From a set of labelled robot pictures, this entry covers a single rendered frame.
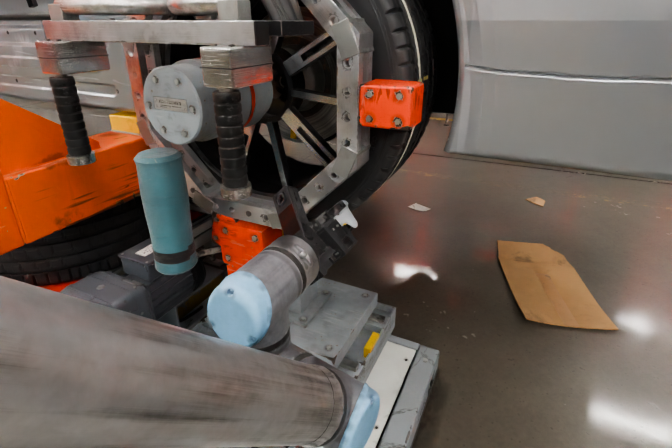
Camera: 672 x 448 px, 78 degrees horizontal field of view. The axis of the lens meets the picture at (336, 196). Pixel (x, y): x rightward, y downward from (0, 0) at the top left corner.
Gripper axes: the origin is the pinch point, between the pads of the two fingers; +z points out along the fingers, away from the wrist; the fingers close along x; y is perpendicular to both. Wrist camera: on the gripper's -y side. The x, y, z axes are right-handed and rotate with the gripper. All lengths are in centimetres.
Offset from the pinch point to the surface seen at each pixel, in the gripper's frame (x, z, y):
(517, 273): -18, 95, 70
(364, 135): 14.6, -1.8, -6.9
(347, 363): -32.0, 3.7, 32.6
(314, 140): 2.0, 4.5, -13.7
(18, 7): -155, 95, -214
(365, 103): 20.5, -6.1, -10.3
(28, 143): -40, -20, -54
